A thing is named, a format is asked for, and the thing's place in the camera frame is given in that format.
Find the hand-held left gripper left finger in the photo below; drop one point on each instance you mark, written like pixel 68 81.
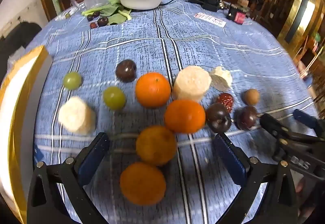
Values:
pixel 94 160

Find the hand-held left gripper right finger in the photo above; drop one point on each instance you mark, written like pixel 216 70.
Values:
pixel 228 160

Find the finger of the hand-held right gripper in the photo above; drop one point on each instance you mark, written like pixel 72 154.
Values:
pixel 273 125
pixel 307 120

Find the dark purple plum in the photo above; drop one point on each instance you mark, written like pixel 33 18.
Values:
pixel 218 117
pixel 247 117
pixel 125 70

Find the orange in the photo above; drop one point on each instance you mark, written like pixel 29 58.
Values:
pixel 152 90
pixel 156 145
pixel 184 116
pixel 142 183

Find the small white corn chunk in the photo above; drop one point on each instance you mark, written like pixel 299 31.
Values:
pixel 223 75

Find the gold-edged white tray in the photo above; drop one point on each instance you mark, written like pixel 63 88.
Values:
pixel 15 112

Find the brown longan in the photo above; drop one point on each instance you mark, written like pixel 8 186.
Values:
pixel 251 97

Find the blue plaid tablecloth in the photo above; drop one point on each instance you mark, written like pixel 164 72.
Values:
pixel 228 48

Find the black and red box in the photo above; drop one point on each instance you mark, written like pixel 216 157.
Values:
pixel 237 14

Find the wooden chairs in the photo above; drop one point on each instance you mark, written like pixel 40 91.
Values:
pixel 273 8

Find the red and white card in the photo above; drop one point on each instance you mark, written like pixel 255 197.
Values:
pixel 210 19

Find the small red date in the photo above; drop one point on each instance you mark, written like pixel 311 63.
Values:
pixel 93 25

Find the small dark plum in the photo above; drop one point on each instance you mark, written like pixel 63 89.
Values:
pixel 89 17
pixel 96 14
pixel 102 21

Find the black power strip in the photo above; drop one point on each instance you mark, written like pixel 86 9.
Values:
pixel 203 0

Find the leafy green vegetable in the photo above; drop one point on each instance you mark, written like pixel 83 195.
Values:
pixel 114 12

